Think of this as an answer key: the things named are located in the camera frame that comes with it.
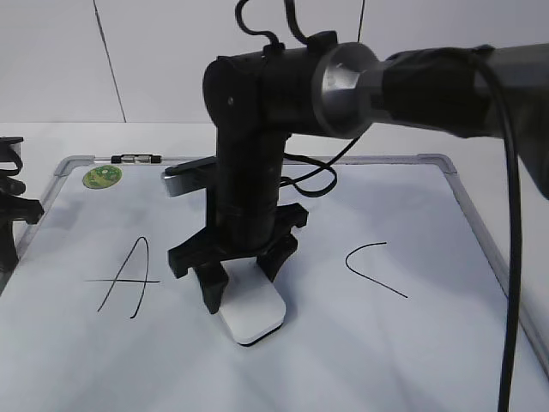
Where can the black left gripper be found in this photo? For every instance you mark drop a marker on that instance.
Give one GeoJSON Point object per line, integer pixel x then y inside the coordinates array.
{"type": "Point", "coordinates": [13, 206]}

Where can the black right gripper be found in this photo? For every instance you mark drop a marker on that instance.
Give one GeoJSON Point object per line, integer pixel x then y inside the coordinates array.
{"type": "Point", "coordinates": [268, 239]}

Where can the white rectangular board eraser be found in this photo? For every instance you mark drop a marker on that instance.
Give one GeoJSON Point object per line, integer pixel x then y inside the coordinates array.
{"type": "Point", "coordinates": [251, 307]}

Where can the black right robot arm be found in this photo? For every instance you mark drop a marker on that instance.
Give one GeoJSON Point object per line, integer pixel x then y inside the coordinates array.
{"type": "Point", "coordinates": [257, 101]}

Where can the round green magnet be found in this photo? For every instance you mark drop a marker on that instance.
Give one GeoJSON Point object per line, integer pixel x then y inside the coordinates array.
{"type": "Point", "coordinates": [102, 177]}

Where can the black and clear frame clip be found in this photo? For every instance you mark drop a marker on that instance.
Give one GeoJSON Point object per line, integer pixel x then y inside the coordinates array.
{"type": "Point", "coordinates": [136, 159]}

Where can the white board with grey frame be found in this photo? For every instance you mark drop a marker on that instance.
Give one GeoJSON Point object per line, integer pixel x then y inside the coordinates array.
{"type": "Point", "coordinates": [392, 302]}

